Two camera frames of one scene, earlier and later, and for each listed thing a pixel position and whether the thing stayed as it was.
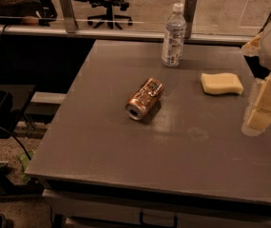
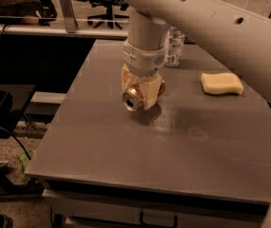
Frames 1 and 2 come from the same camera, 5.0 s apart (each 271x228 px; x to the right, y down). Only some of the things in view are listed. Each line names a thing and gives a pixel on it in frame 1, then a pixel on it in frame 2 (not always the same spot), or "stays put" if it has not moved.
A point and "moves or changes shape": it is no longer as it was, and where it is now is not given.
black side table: x=3 y=105 stays put
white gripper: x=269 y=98 to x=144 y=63
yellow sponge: x=221 y=84 stays put
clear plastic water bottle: x=174 y=41 stays put
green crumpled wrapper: x=25 y=159 stays put
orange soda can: x=145 y=99 moves or changes shape
